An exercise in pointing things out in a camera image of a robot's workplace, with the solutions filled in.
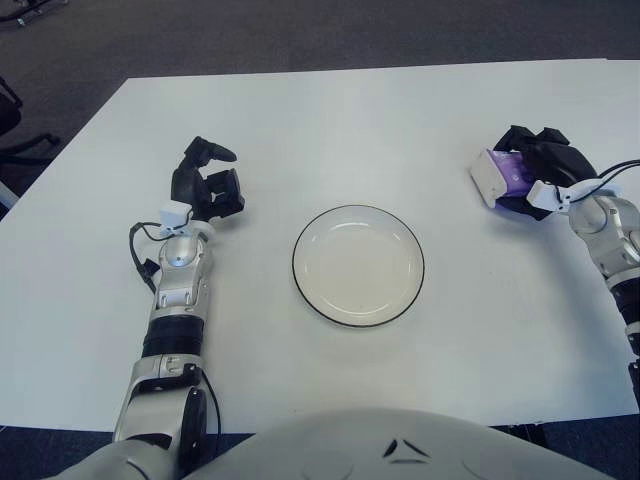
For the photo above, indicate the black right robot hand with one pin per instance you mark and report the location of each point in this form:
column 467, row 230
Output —
column 557, row 160

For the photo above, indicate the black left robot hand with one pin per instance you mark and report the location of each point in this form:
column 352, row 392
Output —
column 187, row 187

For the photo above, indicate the purple tissue paper pack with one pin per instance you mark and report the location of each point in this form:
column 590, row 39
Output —
column 487, row 177

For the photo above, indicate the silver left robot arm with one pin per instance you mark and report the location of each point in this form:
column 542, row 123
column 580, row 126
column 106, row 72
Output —
column 180, row 280

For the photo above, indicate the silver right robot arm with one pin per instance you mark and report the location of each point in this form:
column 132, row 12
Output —
column 607, row 235

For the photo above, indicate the white plate with black rim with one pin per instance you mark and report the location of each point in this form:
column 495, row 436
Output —
column 357, row 265

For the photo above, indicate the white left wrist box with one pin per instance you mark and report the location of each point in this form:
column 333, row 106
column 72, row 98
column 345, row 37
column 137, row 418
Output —
column 175, row 214

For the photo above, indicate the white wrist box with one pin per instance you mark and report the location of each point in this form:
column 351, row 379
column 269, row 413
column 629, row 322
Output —
column 175, row 214
column 545, row 195

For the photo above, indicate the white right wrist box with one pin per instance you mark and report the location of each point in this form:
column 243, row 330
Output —
column 545, row 195

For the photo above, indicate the white metal leg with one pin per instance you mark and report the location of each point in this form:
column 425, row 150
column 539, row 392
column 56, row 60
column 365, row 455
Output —
column 6, row 195

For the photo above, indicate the black office chair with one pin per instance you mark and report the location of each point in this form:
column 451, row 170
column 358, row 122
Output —
column 10, row 117

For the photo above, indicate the grey robot torso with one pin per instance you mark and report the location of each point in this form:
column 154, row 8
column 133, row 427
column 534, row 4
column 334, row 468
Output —
column 360, row 450

